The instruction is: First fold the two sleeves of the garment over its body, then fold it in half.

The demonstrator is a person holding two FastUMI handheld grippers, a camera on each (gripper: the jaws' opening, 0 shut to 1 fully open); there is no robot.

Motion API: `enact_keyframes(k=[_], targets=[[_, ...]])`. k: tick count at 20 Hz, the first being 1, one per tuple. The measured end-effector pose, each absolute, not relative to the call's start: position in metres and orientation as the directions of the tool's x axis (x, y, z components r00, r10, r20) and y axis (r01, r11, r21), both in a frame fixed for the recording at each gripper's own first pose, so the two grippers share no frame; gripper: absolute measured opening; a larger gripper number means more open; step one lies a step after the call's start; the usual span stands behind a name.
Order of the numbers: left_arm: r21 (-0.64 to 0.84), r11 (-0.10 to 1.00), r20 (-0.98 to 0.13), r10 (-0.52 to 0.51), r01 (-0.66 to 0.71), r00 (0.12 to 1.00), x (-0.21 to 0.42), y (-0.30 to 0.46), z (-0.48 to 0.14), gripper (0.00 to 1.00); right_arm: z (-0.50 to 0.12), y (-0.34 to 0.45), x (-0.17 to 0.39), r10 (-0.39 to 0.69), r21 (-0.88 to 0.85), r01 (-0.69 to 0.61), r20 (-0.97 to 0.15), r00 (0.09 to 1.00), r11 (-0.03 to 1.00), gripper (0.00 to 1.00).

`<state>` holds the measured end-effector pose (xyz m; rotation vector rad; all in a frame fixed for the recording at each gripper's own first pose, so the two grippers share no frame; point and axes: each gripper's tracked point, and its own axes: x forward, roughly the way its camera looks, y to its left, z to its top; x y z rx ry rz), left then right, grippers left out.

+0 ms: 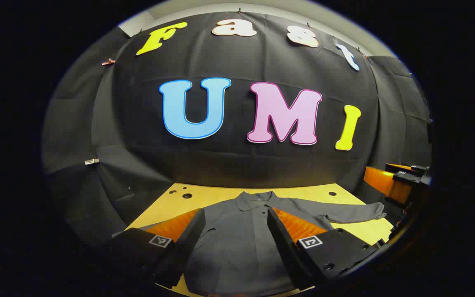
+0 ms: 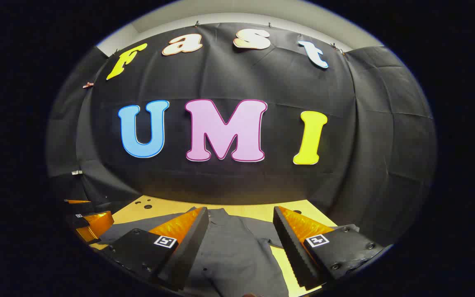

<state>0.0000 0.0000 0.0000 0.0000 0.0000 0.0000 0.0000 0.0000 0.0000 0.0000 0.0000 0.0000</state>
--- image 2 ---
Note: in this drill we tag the small orange cloth clip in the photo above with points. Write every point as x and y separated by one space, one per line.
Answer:
88 85

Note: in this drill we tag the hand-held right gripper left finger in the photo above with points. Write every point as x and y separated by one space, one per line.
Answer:
192 243

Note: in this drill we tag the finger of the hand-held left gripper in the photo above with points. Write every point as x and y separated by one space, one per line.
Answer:
97 225
78 203

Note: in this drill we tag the black backdrop cloth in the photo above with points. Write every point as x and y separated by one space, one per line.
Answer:
344 144

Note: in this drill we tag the grey collared shirt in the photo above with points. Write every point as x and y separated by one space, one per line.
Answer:
229 255

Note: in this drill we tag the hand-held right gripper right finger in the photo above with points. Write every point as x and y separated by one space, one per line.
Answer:
293 251

